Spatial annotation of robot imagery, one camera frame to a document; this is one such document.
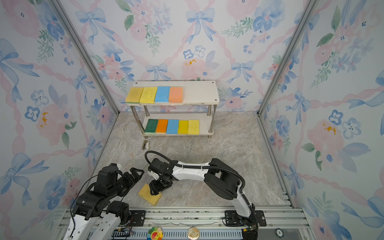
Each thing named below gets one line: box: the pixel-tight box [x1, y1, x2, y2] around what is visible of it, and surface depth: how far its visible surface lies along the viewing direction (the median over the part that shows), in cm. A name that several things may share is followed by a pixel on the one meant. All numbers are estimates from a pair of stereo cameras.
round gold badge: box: [187, 226, 200, 240], surface depth 72 cm
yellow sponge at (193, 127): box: [188, 120, 200, 135], surface depth 103 cm
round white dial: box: [274, 228, 284, 239], surface depth 72 cm
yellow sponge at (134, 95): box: [125, 87, 144, 103], surface depth 79 cm
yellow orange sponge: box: [137, 183, 162, 206], surface depth 81 cm
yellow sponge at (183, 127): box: [178, 120, 189, 135], surface depth 102 cm
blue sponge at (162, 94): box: [155, 86, 170, 102], surface depth 81 cm
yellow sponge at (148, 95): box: [139, 87, 158, 104], surface depth 81 cm
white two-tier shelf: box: [125, 80, 220, 139], surface depth 88 cm
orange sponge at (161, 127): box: [156, 119, 168, 134], surface depth 103 cm
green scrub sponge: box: [144, 119, 159, 134], surface depth 103 cm
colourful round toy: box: [147, 226, 164, 240], surface depth 70 cm
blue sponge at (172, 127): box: [166, 119, 179, 135], surface depth 103 cm
